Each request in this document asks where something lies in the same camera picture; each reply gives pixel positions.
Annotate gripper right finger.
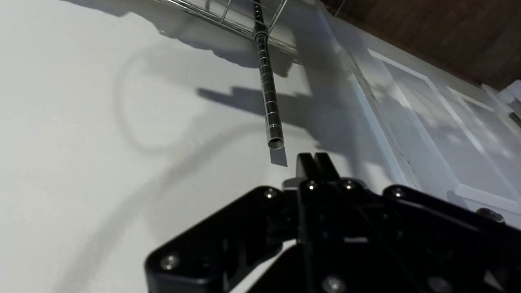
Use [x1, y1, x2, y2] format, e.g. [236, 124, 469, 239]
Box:
[314, 153, 521, 293]

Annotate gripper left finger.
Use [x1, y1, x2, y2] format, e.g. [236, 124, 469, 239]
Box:
[144, 153, 324, 293]

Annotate white panelled door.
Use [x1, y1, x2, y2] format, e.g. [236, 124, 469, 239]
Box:
[315, 0, 521, 229]

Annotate chrome wire shelf rack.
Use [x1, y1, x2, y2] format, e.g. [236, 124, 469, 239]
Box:
[155, 0, 311, 151]

